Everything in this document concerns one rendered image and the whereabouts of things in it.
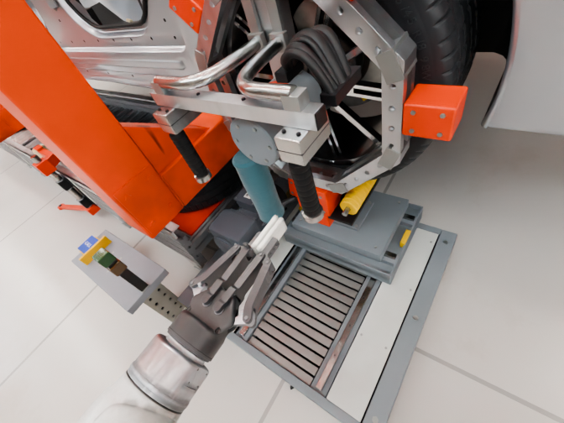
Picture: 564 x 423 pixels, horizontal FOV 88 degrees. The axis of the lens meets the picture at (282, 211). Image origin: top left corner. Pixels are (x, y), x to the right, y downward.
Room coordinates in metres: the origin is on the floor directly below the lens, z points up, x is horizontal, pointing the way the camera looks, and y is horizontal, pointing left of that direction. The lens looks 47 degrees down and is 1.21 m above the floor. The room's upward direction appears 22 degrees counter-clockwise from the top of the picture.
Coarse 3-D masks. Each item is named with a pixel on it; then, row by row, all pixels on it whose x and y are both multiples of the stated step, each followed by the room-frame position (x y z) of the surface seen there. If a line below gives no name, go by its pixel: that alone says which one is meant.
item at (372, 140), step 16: (240, 0) 0.81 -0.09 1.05; (240, 16) 0.84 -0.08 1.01; (320, 16) 0.67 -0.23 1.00; (240, 32) 0.89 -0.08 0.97; (352, 48) 0.62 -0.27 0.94; (304, 64) 0.77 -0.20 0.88; (256, 80) 0.93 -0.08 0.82; (352, 96) 0.63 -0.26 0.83; (368, 96) 0.59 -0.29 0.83; (336, 112) 0.90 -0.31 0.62; (352, 112) 0.64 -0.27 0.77; (336, 128) 0.69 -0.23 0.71; (352, 128) 0.78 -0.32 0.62; (368, 128) 0.60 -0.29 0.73; (336, 144) 0.68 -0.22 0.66; (352, 144) 0.70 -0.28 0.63; (368, 144) 0.63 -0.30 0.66; (320, 160) 0.71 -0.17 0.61; (336, 160) 0.66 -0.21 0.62; (352, 160) 0.62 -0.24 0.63
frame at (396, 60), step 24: (216, 0) 0.73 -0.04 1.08; (336, 0) 0.53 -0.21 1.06; (360, 0) 0.54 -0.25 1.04; (216, 24) 0.76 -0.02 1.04; (360, 24) 0.50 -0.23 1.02; (384, 24) 0.51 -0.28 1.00; (216, 48) 0.85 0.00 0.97; (360, 48) 0.50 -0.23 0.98; (384, 48) 0.47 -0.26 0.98; (408, 48) 0.47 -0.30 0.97; (384, 72) 0.46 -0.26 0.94; (408, 72) 0.45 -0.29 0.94; (384, 96) 0.47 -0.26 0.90; (408, 96) 0.47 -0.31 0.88; (384, 120) 0.47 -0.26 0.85; (384, 144) 0.47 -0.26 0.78; (408, 144) 0.47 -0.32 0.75; (288, 168) 0.71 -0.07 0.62; (312, 168) 0.68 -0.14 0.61; (336, 168) 0.63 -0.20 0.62; (360, 168) 0.51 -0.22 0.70; (384, 168) 0.47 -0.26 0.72; (336, 192) 0.57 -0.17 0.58
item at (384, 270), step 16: (416, 208) 0.71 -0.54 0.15; (288, 224) 0.88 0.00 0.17; (400, 224) 0.67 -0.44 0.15; (416, 224) 0.65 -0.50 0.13; (288, 240) 0.84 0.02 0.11; (304, 240) 0.76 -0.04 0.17; (320, 240) 0.75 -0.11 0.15; (400, 240) 0.60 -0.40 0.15; (336, 256) 0.64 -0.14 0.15; (352, 256) 0.61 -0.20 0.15; (384, 256) 0.55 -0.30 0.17; (400, 256) 0.53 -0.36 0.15; (368, 272) 0.53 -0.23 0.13; (384, 272) 0.49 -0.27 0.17
